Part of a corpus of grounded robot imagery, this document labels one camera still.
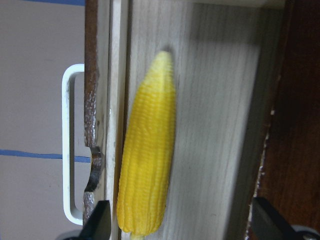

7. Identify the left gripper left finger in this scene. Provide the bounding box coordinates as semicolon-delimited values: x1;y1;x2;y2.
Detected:
77;200;111;240

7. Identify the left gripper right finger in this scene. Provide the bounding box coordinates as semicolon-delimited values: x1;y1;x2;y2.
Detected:
251;197;298;240

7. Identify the yellow toy corn cob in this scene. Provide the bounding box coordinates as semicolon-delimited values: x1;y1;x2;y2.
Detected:
116;51;176;240

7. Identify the wooden drawer with white handle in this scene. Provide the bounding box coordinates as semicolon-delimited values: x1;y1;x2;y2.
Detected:
62;0;285;240

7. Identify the dark wooden drawer box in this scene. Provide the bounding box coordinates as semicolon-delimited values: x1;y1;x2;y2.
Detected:
253;0;320;230

